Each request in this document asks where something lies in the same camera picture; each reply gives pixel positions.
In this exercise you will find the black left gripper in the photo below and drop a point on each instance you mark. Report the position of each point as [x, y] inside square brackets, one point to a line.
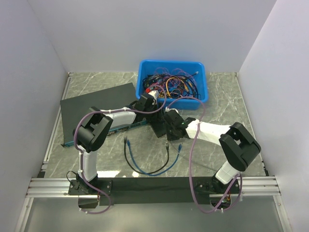
[153, 105]

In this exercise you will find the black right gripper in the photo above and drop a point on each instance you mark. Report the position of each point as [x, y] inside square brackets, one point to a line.
[170, 137]

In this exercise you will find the small black network switch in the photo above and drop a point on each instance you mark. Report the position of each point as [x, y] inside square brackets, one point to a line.
[158, 126]

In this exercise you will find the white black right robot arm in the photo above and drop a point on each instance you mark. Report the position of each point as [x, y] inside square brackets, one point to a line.
[239, 146]

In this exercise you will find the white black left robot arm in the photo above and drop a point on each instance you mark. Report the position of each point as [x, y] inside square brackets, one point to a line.
[92, 132]

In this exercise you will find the blue plastic bin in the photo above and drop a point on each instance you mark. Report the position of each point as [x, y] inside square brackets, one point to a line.
[185, 81]

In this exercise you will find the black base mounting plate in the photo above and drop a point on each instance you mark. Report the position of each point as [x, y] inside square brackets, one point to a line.
[130, 190]

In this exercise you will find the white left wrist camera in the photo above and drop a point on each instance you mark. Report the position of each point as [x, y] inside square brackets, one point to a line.
[153, 93]

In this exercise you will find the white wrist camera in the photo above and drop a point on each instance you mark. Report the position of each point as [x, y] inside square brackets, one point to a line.
[153, 93]
[167, 109]

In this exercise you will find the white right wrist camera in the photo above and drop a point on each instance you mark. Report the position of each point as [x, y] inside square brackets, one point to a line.
[167, 109]

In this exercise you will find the large black network switch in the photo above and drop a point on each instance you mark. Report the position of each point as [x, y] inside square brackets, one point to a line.
[74, 109]

